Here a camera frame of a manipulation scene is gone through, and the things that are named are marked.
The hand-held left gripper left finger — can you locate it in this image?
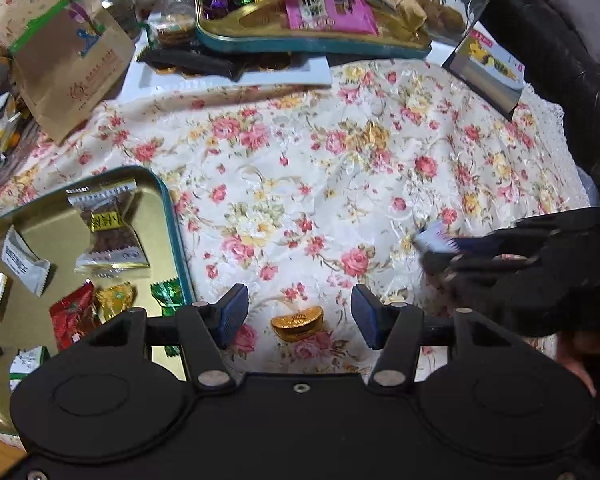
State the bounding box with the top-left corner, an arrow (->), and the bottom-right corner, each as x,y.
82,282 -> 251,393

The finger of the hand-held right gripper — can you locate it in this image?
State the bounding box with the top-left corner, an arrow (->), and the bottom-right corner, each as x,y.
425,255 -> 531,281
452,232 -> 546,256

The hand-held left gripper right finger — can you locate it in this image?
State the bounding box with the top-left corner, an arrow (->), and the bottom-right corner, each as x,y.
351,284 -> 521,393

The white blue-print snack bar packet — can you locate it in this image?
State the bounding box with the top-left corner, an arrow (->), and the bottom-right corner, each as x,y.
412,224 -> 463,256

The gold ingot chocolate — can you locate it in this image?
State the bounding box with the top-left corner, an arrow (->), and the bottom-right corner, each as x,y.
271,305 -> 327,343

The yellow candy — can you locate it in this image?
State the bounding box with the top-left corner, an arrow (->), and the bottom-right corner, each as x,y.
96,282 -> 137,322

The clear date packet gold label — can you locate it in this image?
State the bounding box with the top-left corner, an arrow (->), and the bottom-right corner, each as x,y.
67,178 -> 151,278

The red snack packet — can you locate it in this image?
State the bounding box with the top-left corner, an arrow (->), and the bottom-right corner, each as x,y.
49,281 -> 98,352

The gold tin tray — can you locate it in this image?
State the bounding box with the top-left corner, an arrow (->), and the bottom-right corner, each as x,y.
0,165 -> 197,436

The long white snack packet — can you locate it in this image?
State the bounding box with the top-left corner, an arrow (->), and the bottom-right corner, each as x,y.
1,226 -> 52,296

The person's right hand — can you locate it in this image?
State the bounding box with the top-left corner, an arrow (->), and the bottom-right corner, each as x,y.
555,332 -> 598,396

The floral tablecloth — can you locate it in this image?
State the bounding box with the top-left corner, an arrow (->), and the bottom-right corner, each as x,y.
0,57 -> 593,441

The silver box yellow print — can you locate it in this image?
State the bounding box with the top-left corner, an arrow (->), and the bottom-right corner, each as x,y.
441,27 -> 527,121

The black sofa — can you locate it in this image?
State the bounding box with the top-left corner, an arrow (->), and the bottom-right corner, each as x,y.
480,0 -> 600,211

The white rectangular tray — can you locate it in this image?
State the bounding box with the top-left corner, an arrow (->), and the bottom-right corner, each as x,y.
135,35 -> 333,91

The grey cushion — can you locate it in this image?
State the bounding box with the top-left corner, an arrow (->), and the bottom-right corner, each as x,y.
541,0 -> 600,65

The gold chocolate coin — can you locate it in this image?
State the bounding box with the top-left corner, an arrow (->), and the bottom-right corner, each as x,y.
257,52 -> 293,72

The small kraft paper packet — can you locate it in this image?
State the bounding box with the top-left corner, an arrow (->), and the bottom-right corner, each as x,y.
372,0 -> 428,31

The pink snack packet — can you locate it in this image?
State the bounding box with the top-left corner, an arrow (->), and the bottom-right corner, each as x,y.
281,0 -> 381,36

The large kraft paper snack bag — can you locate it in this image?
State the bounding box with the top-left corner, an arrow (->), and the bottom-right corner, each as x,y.
0,0 -> 137,146

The pile of small snack packets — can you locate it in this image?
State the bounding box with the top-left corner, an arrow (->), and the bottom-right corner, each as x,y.
0,92 -> 31,186

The teal-rimmed gold tray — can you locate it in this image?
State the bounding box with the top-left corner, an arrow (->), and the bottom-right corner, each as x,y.
194,0 -> 433,58

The small glass jar with cookies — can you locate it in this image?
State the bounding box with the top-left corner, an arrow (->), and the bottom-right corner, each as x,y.
147,0 -> 198,46

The glass jar with metal lid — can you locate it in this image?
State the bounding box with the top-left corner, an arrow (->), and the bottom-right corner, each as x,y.
87,0 -> 141,36

